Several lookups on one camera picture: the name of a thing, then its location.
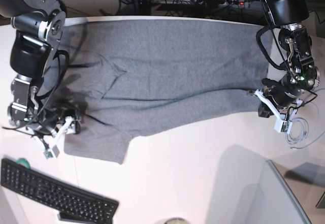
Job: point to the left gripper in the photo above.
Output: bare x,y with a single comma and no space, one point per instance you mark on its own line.
280,94

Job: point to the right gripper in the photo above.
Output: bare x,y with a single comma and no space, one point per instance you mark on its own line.
47,122

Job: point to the grey t-shirt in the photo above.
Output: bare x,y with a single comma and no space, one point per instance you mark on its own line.
135,78

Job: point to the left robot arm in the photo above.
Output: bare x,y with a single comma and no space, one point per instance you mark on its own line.
301,74

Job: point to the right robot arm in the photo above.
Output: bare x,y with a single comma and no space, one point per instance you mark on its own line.
39,25

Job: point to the green tape roll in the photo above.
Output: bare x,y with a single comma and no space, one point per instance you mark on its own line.
23,162

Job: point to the black computer keyboard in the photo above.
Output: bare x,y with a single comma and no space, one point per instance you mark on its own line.
73,203

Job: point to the round tan object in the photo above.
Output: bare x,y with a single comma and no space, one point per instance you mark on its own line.
176,220

